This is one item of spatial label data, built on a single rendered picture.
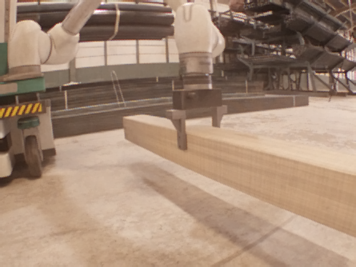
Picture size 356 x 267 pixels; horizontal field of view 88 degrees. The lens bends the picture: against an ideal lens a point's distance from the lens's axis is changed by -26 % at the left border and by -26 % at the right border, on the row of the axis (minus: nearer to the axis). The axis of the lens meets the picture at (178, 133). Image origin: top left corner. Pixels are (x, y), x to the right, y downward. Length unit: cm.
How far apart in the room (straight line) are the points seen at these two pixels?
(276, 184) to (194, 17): 44
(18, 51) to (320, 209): 111
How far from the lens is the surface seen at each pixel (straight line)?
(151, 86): 349
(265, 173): 45
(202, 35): 62
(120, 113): 210
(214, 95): 66
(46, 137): 117
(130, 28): 293
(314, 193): 40
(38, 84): 104
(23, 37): 108
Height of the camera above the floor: 32
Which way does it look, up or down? 11 degrees down
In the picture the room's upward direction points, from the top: 3 degrees counter-clockwise
